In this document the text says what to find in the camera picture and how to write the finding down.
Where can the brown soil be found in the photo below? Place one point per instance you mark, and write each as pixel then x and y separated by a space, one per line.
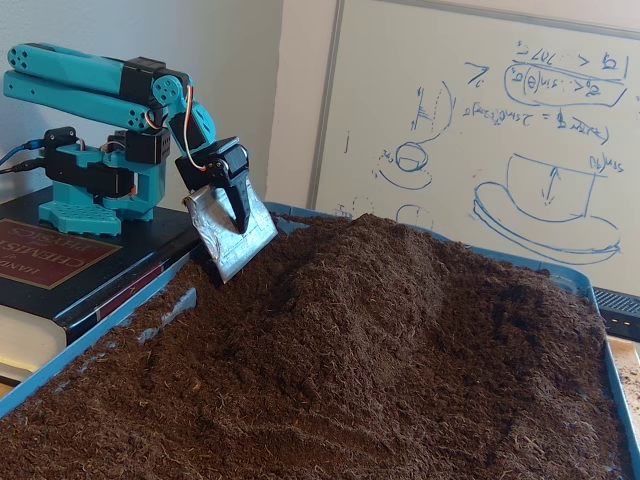
pixel 350 360

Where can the blue plastic tray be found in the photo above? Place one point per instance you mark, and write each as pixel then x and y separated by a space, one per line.
pixel 550 267

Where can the whiteboard with blue sketches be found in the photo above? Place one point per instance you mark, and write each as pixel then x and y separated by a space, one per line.
pixel 500 150

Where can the black perforated box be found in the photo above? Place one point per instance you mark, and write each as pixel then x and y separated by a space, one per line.
pixel 620 315

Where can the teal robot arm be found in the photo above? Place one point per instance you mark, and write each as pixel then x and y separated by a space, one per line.
pixel 75 85

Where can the black chemistry physics handbook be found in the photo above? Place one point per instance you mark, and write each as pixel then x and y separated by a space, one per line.
pixel 30 255

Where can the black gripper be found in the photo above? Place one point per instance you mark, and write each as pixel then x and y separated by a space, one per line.
pixel 235 172

